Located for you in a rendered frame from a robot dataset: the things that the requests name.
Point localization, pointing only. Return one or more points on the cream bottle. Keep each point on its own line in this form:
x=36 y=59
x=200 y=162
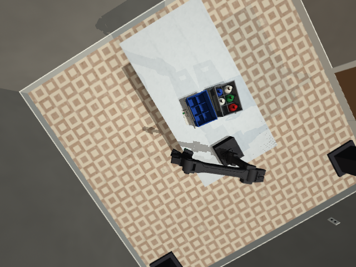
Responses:
x=227 y=89

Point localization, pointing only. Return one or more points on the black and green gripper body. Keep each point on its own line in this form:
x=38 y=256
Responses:
x=189 y=152

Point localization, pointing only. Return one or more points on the white paper pick list strip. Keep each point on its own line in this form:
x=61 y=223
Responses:
x=186 y=116

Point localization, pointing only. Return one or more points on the green bottle with pale green label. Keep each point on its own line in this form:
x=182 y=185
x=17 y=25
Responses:
x=229 y=98

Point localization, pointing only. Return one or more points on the blue bottle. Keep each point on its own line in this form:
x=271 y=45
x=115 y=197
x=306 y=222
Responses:
x=219 y=92

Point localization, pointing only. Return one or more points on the white bottle with grey label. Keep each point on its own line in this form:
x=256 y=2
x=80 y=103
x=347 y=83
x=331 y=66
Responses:
x=222 y=101

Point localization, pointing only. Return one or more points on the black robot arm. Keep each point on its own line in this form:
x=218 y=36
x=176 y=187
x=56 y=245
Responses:
x=246 y=172

